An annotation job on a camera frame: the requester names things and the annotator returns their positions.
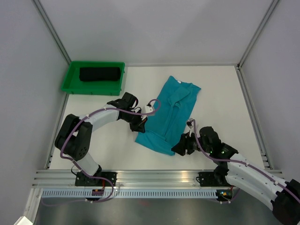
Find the rolled black t shirt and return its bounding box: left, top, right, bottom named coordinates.
left=79, top=67, right=121, bottom=82

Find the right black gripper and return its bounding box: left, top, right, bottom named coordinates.
left=171, top=129, right=211, bottom=156

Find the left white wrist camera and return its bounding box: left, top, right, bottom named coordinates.
left=141, top=105, right=155, bottom=117

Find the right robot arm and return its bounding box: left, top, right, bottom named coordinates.
left=172, top=127, right=300, bottom=225

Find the right aluminium frame post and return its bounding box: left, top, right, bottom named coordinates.
left=237, top=0, right=281, bottom=70

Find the green plastic tray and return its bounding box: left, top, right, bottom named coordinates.
left=61, top=61, right=125, bottom=96

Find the white slotted cable duct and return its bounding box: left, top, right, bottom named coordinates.
left=42, top=188, right=232, bottom=199

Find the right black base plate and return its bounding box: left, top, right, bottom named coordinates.
left=196, top=172, right=231, bottom=187

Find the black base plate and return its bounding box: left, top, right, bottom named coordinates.
left=196, top=172, right=231, bottom=187
left=75, top=172, right=117, bottom=187

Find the teal t shirt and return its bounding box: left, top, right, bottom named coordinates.
left=135, top=76, right=201, bottom=156

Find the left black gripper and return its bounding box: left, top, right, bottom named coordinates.
left=121, top=110, right=148, bottom=134

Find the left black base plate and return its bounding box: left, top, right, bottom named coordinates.
left=75, top=172, right=117, bottom=187

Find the left aluminium frame post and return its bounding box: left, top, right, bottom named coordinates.
left=32, top=0, right=71, bottom=65

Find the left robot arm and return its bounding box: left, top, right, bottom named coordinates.
left=54, top=92, right=154, bottom=186

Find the aluminium frame post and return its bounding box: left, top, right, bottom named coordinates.
left=32, top=0, right=71, bottom=65
left=237, top=0, right=281, bottom=70

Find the aluminium front rail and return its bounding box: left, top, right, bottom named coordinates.
left=31, top=169, right=288, bottom=188

